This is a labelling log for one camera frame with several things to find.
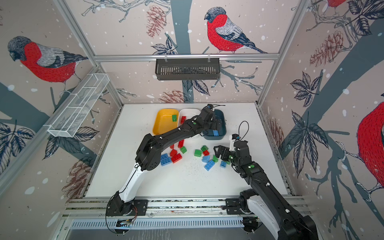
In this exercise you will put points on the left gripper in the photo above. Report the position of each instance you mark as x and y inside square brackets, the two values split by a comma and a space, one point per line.
[219, 125]

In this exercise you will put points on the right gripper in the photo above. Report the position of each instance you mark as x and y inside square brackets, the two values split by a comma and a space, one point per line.
[227, 151]

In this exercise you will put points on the dark teal plastic bin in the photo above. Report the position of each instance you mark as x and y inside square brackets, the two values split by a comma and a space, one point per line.
[220, 132]

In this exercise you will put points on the white plastic bin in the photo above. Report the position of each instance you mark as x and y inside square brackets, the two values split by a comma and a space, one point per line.
[187, 113]

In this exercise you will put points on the red lego long top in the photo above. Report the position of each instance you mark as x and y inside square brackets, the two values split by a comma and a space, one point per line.
[181, 144]

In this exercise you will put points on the yellow plastic bin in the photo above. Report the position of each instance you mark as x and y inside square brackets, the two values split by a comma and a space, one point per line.
[163, 122]

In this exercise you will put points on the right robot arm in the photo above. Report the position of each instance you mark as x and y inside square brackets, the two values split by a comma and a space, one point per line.
[282, 220]

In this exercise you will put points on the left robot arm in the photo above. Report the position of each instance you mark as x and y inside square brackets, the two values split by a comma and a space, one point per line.
[149, 156]

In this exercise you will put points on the small blue lego right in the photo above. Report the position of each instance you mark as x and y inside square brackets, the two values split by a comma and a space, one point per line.
[223, 164]

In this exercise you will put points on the small blue lego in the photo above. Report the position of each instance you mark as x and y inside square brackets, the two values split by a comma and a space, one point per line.
[223, 164]
[206, 159]

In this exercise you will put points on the green lego small right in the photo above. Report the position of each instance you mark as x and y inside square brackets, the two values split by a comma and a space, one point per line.
[215, 159]

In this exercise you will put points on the small blue lego centre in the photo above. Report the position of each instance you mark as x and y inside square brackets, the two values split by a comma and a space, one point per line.
[206, 159]

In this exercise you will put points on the blue lego pair left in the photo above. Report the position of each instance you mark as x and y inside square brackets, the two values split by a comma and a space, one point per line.
[165, 159]

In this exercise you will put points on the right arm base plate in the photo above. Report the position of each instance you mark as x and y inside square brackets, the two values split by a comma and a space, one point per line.
[233, 207]

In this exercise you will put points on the black hanging wire basket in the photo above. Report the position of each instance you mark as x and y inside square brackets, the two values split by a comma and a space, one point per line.
[188, 69]

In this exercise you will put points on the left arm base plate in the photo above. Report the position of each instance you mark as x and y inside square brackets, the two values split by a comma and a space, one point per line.
[116, 207]

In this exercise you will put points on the white mesh wall shelf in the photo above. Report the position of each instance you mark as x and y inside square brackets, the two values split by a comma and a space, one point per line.
[81, 102]

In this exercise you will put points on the aluminium front rail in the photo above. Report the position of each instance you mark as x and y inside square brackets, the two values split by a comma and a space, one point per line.
[157, 207]

